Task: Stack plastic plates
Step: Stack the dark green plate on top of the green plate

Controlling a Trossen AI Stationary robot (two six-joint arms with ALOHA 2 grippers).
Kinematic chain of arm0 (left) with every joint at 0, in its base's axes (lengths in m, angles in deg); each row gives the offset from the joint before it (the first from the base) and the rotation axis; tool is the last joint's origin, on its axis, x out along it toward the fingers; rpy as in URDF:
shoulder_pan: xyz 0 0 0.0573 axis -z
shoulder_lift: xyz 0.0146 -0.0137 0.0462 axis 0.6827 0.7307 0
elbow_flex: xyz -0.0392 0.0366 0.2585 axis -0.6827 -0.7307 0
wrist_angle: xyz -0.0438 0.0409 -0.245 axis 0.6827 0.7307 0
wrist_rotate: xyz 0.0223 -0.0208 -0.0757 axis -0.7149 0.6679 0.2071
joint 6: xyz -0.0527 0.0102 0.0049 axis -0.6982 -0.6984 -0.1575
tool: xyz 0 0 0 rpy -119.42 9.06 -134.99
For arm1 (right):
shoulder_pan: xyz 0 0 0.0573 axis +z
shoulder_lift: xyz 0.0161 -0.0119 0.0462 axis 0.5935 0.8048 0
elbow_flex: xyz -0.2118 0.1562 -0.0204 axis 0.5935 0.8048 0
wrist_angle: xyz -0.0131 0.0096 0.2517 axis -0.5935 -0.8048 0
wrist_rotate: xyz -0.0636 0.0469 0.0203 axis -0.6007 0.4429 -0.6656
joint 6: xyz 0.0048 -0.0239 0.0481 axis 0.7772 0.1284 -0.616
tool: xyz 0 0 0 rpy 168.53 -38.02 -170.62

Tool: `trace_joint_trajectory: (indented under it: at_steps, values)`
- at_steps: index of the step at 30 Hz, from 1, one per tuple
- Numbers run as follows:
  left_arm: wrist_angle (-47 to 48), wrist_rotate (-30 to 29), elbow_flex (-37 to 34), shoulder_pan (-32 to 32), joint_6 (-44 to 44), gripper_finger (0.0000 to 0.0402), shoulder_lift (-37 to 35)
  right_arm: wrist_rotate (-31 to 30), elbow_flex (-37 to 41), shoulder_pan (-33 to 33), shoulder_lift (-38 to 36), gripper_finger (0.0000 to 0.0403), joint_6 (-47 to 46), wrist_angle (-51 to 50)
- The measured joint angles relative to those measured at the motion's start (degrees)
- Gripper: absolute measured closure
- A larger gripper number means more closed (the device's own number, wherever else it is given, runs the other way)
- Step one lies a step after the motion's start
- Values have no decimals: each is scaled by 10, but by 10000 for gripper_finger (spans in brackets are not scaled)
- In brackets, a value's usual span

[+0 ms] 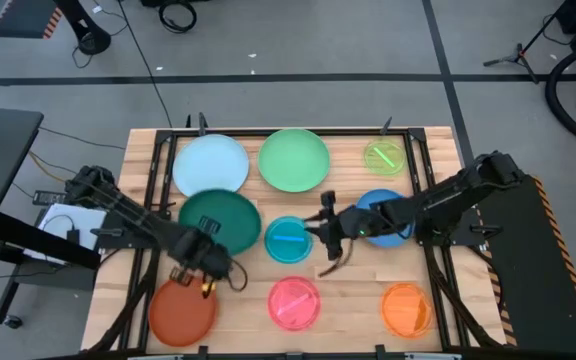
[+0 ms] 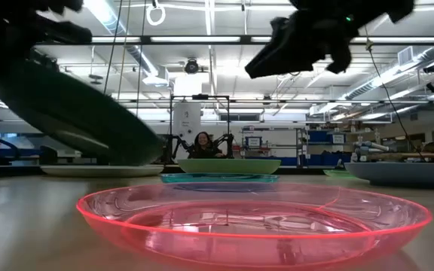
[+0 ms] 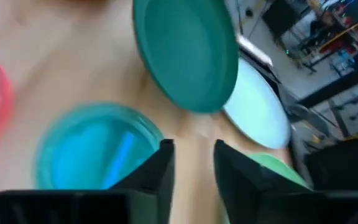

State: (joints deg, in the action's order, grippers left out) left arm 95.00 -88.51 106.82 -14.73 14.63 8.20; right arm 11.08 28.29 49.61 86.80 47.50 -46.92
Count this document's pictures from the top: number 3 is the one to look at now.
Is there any light green translucent plastic plate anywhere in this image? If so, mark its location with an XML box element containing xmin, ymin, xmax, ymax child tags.
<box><xmin>249</xmin><ymin>152</ymin><xmax>311</xmax><ymax>189</ymax></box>

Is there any dark green plastic plate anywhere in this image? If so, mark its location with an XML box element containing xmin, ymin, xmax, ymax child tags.
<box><xmin>131</xmin><ymin>0</ymin><xmax>240</xmax><ymax>114</ymax></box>

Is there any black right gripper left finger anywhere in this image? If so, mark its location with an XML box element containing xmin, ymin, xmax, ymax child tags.
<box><xmin>110</xmin><ymin>139</ymin><xmax>176</xmax><ymax>224</ymax></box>

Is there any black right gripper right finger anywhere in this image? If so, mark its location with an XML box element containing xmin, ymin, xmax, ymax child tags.
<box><xmin>213</xmin><ymin>139</ymin><xmax>321</xmax><ymax>224</ymax></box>

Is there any blue opaque plastic plate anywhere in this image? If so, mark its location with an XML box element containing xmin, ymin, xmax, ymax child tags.
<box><xmin>222</xmin><ymin>57</ymin><xmax>292</xmax><ymax>150</ymax></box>

